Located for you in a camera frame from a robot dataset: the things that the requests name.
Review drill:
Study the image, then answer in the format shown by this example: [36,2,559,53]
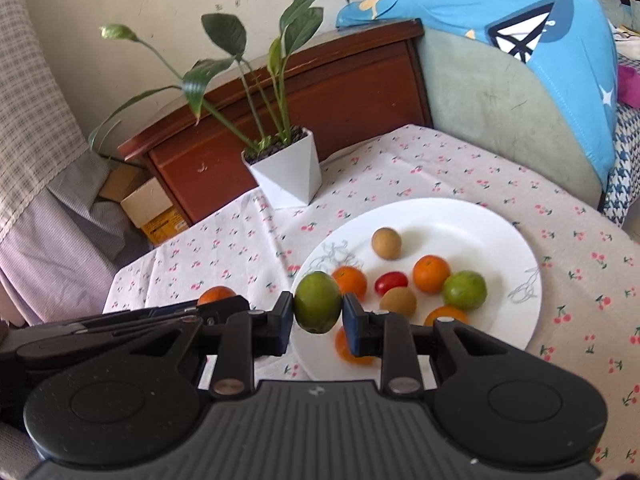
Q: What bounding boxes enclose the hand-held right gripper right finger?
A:
[341,292,506,396]

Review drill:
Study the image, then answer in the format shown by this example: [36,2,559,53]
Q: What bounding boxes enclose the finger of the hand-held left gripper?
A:
[80,296,251,337]
[102,302,201,320]

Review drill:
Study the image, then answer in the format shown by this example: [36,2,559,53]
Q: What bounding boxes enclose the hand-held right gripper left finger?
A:
[125,291,296,397]

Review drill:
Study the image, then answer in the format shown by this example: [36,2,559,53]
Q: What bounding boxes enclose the orange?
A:
[334,327,378,366]
[197,285,237,307]
[331,266,368,303]
[424,305,470,328]
[412,255,451,295]

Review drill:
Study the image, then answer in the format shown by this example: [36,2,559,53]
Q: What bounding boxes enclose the green round fruit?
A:
[293,271,344,335]
[441,270,488,310]

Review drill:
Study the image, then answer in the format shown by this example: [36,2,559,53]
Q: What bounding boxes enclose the brown kiwi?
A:
[379,286,417,319]

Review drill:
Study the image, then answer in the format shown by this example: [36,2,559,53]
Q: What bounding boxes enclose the red cherry tomato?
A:
[374,271,408,297]

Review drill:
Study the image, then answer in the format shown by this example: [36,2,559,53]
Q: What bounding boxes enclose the light tan kiwi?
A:
[371,227,403,261]

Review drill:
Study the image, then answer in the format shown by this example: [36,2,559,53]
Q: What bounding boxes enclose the white plate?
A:
[290,198,543,381]

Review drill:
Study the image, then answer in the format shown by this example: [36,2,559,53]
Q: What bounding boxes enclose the open cardboard box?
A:
[97,162,191,247]

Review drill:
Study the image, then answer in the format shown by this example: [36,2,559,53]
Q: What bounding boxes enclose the white faceted plant pot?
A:
[241,126,323,209]

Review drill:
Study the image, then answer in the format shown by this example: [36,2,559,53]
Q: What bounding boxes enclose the checked fabric cover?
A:
[0,0,151,326]

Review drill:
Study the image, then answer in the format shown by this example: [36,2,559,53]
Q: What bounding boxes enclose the cherry print tablecloth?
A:
[102,124,640,478]

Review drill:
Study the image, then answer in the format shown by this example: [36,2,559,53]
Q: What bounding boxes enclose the green leafy plant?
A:
[89,0,351,153]

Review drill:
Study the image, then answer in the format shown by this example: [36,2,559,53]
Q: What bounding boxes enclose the brown wooden cabinet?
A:
[117,19,433,226]

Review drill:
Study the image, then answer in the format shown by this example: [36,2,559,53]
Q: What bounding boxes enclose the pale green cushion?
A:
[415,25,608,208]

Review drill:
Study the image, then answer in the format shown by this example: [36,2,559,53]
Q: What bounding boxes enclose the houndstooth cloth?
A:
[597,102,640,228]

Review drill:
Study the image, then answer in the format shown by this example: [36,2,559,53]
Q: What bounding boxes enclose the blue printed quilt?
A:
[335,0,621,181]

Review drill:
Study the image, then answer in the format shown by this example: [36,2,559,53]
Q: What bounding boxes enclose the pink cloth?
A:
[617,57,640,108]

